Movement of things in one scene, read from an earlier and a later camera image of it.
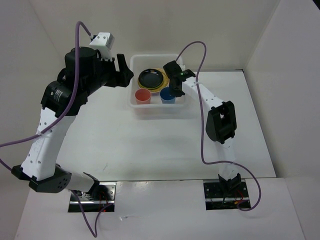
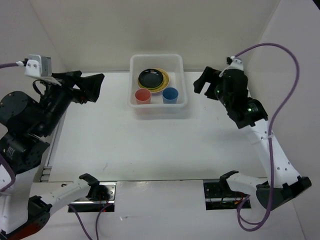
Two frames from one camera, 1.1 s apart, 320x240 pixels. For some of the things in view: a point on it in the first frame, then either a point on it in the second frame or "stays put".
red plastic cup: x=143 y=96 stays put
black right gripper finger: x=173 y=92 -> x=199 y=83
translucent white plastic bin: x=137 y=62 stays put
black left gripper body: x=104 y=76 -> x=59 y=100
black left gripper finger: x=122 y=78 -> x=89 y=88
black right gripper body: x=170 y=82 -> x=222 y=96
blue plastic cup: x=167 y=95 stays put
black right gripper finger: x=178 y=91 -> x=210 y=75
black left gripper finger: x=123 y=67 -> x=67 y=79
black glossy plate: x=150 y=77 stays put
